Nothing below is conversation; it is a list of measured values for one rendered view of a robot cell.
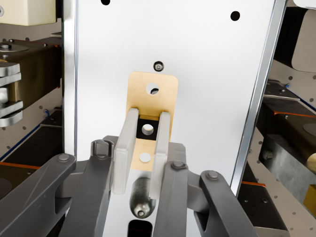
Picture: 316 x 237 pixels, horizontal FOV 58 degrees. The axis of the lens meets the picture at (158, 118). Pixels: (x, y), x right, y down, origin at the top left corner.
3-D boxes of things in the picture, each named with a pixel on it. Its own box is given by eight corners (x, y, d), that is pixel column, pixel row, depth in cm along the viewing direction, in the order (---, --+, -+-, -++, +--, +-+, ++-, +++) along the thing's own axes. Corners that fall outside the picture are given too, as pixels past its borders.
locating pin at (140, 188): (156, 193, 38) (153, 228, 32) (132, 190, 38) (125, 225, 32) (159, 172, 37) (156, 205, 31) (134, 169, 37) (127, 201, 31)
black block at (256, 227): (249, 159, 68) (302, 261, 40) (208, 154, 68) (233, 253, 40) (255, 139, 66) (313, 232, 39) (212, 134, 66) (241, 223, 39)
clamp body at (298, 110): (283, 109, 63) (402, 216, 30) (230, 102, 63) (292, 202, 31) (292, 80, 61) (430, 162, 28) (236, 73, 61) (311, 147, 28)
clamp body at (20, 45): (101, 61, 61) (17, 123, 28) (55, 56, 61) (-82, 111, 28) (102, 29, 59) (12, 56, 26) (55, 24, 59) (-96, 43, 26)
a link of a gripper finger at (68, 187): (106, 203, 15) (48, 197, 15) (121, 155, 19) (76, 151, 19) (108, 178, 14) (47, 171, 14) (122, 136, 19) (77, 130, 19)
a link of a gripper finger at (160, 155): (154, 153, 15) (167, 155, 15) (161, 110, 22) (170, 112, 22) (148, 199, 16) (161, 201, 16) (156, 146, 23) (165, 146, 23)
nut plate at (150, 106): (165, 171, 25) (165, 179, 23) (122, 166, 25) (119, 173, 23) (179, 75, 22) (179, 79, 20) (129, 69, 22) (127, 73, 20)
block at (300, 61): (293, 50, 58) (393, 84, 32) (235, 43, 59) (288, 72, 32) (303, 12, 56) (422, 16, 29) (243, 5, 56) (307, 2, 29)
